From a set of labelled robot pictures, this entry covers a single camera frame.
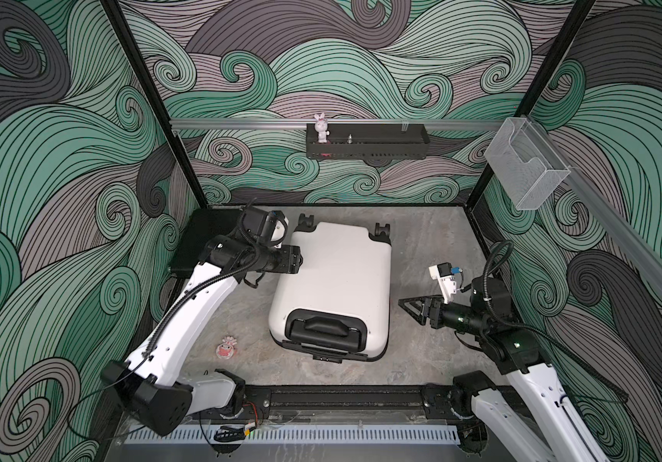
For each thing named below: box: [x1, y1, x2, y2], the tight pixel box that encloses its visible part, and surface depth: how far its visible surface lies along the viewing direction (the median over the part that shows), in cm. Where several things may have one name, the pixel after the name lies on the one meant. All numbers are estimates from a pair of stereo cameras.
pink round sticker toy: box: [215, 335, 238, 360], surface depth 81 cm
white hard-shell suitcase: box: [268, 213, 393, 364], surface depth 74 cm
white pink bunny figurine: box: [313, 111, 331, 144], surface depth 91 cm
